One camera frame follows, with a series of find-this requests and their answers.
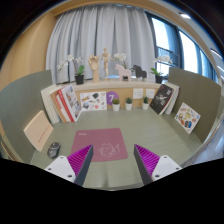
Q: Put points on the ceiling light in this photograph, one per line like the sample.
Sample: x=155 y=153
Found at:
x=185 y=15

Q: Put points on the pink wooden horse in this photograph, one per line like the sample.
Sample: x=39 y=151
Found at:
x=122 y=71

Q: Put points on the wooden desk back shelf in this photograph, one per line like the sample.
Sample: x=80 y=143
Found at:
x=100 y=86

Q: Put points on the black cover book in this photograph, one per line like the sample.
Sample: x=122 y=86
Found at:
x=161 y=99

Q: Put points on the brown book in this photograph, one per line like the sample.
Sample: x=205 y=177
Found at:
x=57 y=106

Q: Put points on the beige paperback book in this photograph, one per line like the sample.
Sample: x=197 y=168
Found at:
x=38 y=131

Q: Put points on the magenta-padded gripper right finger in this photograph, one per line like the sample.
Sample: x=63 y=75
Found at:
x=166 y=166

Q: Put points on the purple round number sticker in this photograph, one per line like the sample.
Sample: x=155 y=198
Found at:
x=112 y=96

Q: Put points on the green felt desk divider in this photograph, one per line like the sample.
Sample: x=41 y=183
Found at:
x=20 y=100
x=196 y=90

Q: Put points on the white book with red label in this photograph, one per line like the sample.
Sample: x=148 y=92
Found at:
x=62 y=108

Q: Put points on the wooden hand model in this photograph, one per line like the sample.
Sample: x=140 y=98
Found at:
x=94 y=65

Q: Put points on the thick white book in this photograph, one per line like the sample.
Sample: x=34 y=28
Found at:
x=52 y=108
x=46 y=101

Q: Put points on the dark framed window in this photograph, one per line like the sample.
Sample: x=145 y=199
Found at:
x=188 y=50

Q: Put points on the black wooden horse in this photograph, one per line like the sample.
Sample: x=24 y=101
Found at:
x=140 y=71

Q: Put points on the wooden artist mannequin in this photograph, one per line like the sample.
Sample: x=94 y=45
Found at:
x=106 y=60

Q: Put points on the colourful sticker sheet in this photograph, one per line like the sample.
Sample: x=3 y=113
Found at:
x=187 y=118

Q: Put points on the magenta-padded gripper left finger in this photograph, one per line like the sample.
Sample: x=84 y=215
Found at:
x=60 y=166

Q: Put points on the grey computer mouse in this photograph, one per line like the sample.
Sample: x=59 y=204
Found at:
x=53 y=150

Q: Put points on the pink mouse pad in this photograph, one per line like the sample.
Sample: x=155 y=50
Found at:
x=100 y=140

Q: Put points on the white sticker sheet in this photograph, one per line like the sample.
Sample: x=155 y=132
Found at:
x=93 y=101

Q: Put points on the white orchid in black pot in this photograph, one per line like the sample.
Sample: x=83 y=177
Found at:
x=120 y=56
x=79 y=79
x=159 y=79

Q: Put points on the magazine with photo cover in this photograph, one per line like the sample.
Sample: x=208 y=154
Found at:
x=72 y=101

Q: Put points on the grey curtain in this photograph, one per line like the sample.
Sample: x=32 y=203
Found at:
x=100 y=30

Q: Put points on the white wall socket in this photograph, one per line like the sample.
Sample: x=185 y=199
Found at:
x=150 y=93
x=138 y=93

